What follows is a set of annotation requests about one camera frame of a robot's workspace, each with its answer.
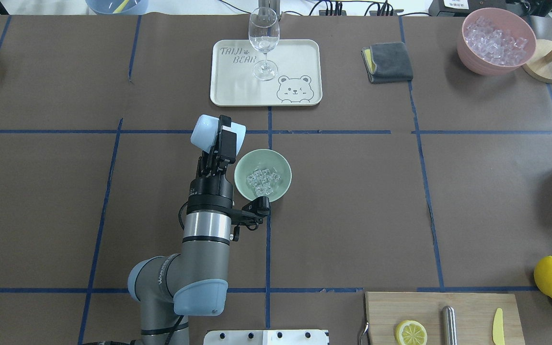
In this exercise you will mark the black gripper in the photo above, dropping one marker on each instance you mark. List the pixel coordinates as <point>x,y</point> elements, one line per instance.
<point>210,192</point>

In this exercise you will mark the light blue plastic cup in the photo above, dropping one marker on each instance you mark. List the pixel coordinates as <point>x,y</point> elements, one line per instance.
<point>205,133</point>

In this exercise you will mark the green ceramic bowl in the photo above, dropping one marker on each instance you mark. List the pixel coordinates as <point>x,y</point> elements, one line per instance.
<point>262,158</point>

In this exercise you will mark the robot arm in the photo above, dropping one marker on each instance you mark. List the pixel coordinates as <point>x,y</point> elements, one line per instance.
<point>194,281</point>

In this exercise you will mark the ice cubes in green bowl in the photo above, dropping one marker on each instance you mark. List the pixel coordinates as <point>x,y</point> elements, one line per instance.
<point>264,182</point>

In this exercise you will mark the ice cubes in pink bowl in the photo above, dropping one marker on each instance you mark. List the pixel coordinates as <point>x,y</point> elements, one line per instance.
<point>494,45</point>

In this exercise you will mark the pink bowl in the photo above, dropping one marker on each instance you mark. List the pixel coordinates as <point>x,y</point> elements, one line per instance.
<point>504,20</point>

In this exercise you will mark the cream bear serving tray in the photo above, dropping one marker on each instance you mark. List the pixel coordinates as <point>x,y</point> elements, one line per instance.
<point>299,81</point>

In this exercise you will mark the clear wine glass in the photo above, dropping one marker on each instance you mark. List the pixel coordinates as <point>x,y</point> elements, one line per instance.
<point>264,35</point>

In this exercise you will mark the grey folded cloth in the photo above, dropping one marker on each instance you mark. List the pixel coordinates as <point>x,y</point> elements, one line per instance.
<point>387,62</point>

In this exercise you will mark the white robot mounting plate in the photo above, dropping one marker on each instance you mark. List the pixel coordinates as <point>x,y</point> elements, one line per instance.
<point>267,337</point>

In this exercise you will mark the blue bucket at edge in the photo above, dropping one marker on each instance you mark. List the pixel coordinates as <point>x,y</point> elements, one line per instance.
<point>118,7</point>

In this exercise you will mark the halved lemon slice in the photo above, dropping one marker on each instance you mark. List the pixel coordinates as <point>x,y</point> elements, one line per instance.
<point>410,332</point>

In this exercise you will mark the wooden cutting board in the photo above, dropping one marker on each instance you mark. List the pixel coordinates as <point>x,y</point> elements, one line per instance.
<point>473,314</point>

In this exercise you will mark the yellow plastic knife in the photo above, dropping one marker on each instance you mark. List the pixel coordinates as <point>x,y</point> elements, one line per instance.
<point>498,336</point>

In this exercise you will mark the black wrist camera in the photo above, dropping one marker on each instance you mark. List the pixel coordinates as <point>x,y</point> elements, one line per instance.
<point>251,215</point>

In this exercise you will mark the metal fork handle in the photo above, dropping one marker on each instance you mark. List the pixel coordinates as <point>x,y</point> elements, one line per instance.
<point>363,335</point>

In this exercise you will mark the steel knife handle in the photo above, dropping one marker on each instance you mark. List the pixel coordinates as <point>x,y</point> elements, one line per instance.
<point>449,326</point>

